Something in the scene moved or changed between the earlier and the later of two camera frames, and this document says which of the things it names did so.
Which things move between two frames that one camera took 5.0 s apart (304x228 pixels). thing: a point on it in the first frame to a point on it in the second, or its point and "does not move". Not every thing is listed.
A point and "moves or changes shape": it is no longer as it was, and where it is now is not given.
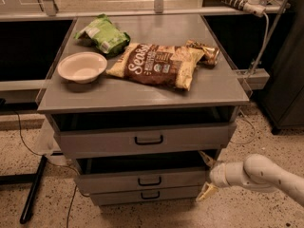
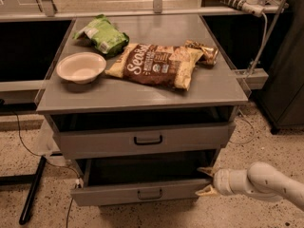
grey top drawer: [82, 136] does not move
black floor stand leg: [33, 180] does not move
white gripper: [217, 176] to [220, 181]
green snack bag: [104, 34] does not move
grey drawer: [142, 170] moves or changes shape
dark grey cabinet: [282, 104] does not move
